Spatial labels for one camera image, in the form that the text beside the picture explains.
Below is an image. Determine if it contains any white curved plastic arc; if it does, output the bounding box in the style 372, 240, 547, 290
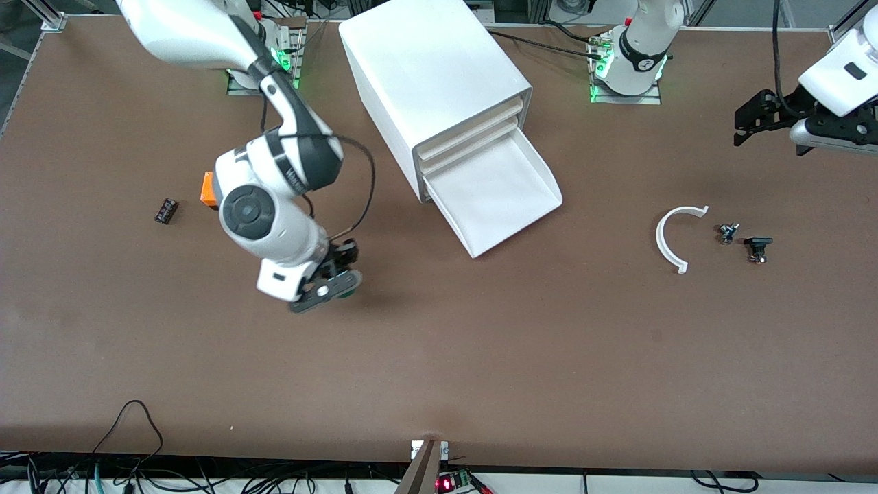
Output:
655, 205, 709, 275

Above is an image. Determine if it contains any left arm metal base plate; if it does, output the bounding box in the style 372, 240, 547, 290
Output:
589, 31, 663, 106

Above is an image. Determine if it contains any highest white cabinet drawer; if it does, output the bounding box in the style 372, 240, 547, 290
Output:
416, 98, 525, 162

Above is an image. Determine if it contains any brown camera mount post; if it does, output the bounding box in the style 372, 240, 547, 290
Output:
395, 439, 443, 494

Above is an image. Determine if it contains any white drawer cabinet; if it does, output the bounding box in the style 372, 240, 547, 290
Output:
338, 0, 533, 203

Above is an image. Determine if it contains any short black floor cable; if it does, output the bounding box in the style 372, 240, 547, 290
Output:
689, 470, 759, 493

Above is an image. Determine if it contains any lowest white cabinet drawer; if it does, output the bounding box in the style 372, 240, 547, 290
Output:
422, 127, 564, 259

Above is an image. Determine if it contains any middle white cabinet drawer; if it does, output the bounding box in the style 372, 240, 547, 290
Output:
418, 117, 521, 178

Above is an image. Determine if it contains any black braided cable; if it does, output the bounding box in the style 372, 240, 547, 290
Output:
487, 29, 604, 57

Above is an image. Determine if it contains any looped black table cable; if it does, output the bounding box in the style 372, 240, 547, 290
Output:
91, 399, 165, 474

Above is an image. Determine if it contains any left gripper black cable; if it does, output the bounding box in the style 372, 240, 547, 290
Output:
773, 0, 810, 117

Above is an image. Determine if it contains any tangled black cable bundle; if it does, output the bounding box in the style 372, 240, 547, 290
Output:
0, 451, 412, 494

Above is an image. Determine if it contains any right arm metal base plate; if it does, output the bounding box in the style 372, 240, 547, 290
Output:
226, 17, 307, 97

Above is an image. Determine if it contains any small black switch component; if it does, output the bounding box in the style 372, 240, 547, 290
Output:
744, 236, 774, 265

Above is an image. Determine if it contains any circuit board with red light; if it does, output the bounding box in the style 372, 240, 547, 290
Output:
435, 469, 481, 494

